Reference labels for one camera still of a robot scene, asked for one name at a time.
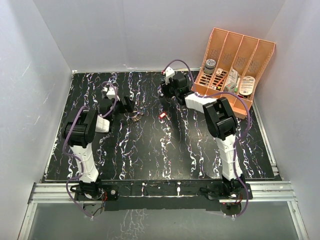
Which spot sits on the bunch of keys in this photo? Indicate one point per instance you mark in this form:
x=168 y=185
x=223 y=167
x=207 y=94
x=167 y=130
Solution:
x=137 y=117

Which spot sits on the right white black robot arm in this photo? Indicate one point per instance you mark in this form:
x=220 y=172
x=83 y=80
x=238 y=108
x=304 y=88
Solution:
x=222 y=125

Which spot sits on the small round grey jar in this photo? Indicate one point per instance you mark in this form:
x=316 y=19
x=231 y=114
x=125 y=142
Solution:
x=209 y=67

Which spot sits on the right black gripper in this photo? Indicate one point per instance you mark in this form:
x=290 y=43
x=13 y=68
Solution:
x=165 y=89

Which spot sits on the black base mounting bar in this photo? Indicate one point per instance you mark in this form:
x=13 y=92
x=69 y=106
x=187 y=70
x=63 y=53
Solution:
x=206 y=194

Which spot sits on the aluminium frame rail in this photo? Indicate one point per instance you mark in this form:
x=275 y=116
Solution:
x=277 y=191

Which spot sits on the small white card box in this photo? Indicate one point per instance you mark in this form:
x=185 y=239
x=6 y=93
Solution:
x=220 y=72

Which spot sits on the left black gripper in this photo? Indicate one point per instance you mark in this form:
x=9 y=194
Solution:
x=128 y=107

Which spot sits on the red plastic key tag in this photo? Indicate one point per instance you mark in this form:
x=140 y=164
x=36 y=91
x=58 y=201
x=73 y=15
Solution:
x=163 y=115

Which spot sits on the white grey packaged item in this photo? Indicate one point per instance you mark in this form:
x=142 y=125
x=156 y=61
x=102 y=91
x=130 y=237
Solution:
x=232 y=81

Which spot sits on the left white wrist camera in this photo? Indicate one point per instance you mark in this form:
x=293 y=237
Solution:
x=110 y=92

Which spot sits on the white oval remote control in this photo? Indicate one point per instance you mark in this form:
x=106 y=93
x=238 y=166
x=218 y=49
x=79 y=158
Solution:
x=247 y=86

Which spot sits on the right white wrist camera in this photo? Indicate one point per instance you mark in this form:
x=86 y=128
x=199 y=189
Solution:
x=168 y=73

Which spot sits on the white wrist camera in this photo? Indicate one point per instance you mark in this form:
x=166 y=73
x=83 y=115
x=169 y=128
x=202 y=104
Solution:
x=110 y=92
x=168 y=73

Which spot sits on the orange plastic file organizer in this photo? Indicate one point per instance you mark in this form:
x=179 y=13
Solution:
x=232 y=67

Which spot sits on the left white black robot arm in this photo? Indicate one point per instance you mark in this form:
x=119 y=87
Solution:
x=79 y=133

